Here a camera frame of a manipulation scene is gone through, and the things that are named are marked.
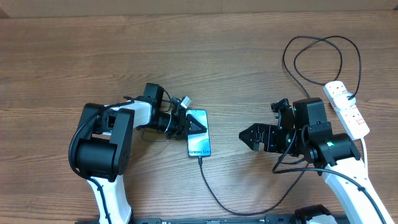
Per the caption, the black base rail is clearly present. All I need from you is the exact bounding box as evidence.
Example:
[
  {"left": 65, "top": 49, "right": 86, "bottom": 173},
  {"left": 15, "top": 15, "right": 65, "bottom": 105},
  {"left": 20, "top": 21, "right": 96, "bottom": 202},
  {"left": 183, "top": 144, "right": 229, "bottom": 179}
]
[{"left": 74, "top": 214, "right": 352, "bottom": 224}]

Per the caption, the white charger adapter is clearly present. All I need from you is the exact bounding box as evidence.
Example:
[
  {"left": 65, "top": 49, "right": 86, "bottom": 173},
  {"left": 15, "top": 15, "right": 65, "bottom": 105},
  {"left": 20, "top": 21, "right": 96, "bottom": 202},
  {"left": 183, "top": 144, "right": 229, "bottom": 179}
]
[{"left": 333, "top": 92, "right": 356, "bottom": 111}]

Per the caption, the white power strip cord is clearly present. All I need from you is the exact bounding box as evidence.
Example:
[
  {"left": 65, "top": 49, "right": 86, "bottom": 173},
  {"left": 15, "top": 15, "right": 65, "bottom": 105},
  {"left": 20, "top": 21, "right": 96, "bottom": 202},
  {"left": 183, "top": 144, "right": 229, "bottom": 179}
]
[{"left": 360, "top": 138, "right": 369, "bottom": 175}]

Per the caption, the white power strip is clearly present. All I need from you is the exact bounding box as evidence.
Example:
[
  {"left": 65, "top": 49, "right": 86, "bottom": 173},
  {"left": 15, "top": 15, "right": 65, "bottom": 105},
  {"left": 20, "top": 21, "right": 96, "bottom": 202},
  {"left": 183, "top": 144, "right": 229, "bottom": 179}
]
[{"left": 323, "top": 81, "right": 370, "bottom": 140}]

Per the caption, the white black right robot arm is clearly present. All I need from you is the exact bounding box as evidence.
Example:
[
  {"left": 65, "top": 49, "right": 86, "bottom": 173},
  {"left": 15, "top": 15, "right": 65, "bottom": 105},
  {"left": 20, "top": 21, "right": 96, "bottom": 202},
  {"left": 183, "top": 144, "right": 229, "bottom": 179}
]
[{"left": 239, "top": 98, "right": 393, "bottom": 223}]

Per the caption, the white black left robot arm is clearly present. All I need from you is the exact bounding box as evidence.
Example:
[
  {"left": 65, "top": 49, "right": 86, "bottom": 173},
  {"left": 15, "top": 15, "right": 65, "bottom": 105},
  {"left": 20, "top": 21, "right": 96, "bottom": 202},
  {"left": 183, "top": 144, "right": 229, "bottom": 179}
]
[{"left": 68, "top": 83, "right": 208, "bottom": 223}]

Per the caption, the Samsung Galaxy smartphone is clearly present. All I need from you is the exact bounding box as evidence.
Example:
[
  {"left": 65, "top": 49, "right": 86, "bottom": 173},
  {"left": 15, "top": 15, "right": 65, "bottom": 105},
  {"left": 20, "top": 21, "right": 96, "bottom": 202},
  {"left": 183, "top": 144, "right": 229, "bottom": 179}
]
[{"left": 186, "top": 110, "right": 211, "bottom": 157}]

